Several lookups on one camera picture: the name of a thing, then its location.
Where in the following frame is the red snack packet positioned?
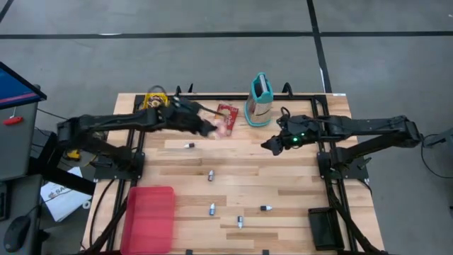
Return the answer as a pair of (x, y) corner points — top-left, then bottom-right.
(214, 103), (239, 137)

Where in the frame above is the white printed paper bag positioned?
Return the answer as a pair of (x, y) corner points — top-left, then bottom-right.
(40, 166), (93, 223)

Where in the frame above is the black floor cable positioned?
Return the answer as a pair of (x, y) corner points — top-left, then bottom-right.
(420, 133), (453, 180)

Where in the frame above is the black computer mouse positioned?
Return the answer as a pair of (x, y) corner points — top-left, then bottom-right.
(3, 215), (32, 253)

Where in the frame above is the blue screen monitor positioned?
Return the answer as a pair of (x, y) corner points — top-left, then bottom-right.
(0, 62), (47, 111)

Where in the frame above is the black aluminium rig frame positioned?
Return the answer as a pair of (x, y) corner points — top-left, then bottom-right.
(81, 83), (390, 255)

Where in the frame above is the gray metal cabinet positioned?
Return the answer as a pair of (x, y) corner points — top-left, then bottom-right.
(0, 101), (40, 181)

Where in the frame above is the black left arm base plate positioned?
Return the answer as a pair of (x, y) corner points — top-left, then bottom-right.
(93, 150), (146, 181)

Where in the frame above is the small red handle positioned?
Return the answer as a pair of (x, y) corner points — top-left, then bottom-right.
(2, 115), (24, 126)

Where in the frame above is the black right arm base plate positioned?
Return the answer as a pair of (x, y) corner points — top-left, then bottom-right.
(316, 151), (369, 181)

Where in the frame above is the black plastic tray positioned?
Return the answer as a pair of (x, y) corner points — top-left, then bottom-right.
(307, 206), (345, 251)

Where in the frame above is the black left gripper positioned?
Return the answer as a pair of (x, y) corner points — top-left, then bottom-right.
(159, 97), (219, 138)

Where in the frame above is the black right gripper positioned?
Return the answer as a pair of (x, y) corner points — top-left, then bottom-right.
(260, 115), (321, 157)

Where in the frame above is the teal metal box grater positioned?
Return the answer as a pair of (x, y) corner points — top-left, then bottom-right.
(244, 72), (275, 128)

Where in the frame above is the yellow plastic basket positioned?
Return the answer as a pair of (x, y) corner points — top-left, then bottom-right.
(140, 92), (170, 111)

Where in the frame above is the chocolate sprinkled donut toy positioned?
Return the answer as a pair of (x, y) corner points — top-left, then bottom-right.
(147, 95), (164, 109)

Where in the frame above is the red plastic bin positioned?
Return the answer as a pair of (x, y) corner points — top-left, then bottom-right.
(120, 186), (176, 255)

